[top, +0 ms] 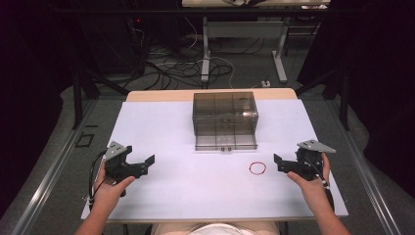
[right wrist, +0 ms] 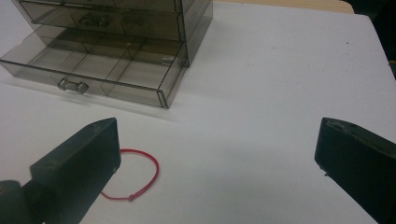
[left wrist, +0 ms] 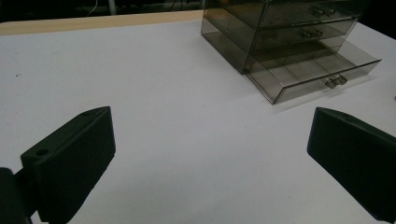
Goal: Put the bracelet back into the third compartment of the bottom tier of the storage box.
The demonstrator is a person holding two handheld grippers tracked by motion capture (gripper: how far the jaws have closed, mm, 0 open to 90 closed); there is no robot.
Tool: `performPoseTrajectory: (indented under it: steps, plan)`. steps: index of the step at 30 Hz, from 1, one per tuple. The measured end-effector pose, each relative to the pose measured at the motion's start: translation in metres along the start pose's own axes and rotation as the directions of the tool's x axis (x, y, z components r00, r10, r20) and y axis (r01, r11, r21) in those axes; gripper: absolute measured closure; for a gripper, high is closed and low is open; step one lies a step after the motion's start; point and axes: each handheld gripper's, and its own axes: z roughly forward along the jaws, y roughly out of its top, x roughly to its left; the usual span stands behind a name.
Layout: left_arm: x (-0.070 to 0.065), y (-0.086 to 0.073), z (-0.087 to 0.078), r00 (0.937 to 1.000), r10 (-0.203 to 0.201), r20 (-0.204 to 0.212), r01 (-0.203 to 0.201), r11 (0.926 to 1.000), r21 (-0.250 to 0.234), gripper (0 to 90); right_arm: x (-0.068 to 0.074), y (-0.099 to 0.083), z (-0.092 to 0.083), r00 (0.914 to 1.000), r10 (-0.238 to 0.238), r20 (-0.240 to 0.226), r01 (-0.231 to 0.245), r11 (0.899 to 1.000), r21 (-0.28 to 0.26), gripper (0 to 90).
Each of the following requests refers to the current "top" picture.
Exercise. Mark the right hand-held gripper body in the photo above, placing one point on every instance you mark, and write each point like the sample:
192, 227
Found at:
308, 163

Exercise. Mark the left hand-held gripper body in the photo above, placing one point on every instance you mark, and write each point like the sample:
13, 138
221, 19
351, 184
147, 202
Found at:
119, 166

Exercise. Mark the person's right hand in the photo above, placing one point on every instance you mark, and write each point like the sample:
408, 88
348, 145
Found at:
313, 189

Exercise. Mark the person's left hand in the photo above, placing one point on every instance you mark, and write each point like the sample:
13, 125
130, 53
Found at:
109, 192

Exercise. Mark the red rubber band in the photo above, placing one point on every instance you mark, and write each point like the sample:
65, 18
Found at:
250, 169

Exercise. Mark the white table mat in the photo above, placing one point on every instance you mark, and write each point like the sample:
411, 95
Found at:
202, 186

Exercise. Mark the clear smoky plastic drawer box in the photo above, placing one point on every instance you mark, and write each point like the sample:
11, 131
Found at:
225, 120

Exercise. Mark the white power strip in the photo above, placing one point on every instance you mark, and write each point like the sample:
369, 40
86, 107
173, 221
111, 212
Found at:
265, 84

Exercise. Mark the black metal stand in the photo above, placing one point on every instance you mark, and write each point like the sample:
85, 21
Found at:
78, 98
342, 94

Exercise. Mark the person's light clothing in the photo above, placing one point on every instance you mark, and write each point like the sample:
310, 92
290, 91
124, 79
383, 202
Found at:
215, 228

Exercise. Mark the dark computer tower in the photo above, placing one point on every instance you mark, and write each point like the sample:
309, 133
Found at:
114, 42

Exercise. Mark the white metal-framed desk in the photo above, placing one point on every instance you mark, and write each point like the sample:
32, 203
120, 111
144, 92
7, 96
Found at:
243, 29

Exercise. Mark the metal floor rail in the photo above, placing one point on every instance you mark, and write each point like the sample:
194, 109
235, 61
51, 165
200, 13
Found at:
368, 176
49, 179

